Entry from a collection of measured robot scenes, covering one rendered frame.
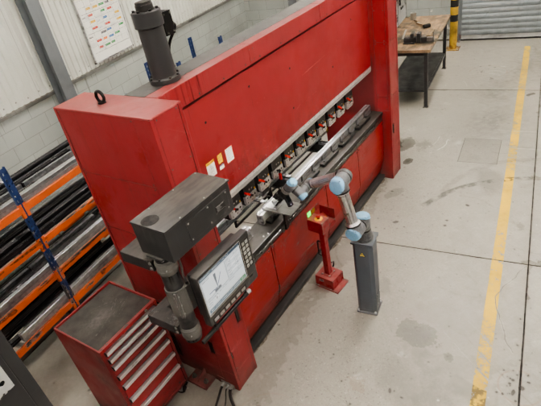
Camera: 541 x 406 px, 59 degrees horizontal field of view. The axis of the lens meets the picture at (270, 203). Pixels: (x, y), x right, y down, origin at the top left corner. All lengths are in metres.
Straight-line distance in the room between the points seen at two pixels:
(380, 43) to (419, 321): 2.83
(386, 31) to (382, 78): 0.50
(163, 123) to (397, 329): 2.59
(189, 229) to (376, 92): 3.62
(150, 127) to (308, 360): 2.33
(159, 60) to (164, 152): 0.62
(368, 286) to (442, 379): 0.88
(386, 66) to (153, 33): 3.05
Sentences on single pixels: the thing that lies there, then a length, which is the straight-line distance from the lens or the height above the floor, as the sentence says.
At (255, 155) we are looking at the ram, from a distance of 3.72.
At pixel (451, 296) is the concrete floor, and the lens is 4.51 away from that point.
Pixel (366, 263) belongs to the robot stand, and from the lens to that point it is 3.94.
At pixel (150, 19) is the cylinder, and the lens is 2.98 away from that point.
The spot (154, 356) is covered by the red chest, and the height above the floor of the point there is 0.62.
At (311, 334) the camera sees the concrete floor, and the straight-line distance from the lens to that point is 4.23.
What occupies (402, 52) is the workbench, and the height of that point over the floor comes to 0.87.
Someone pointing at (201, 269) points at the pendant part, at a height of 1.60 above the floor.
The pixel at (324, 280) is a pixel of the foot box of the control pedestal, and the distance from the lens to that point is 4.54.
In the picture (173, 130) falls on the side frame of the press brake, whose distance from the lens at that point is 2.72.
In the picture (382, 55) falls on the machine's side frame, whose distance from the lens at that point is 5.42.
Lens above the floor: 3.19
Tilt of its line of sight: 33 degrees down
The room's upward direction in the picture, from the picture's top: 12 degrees counter-clockwise
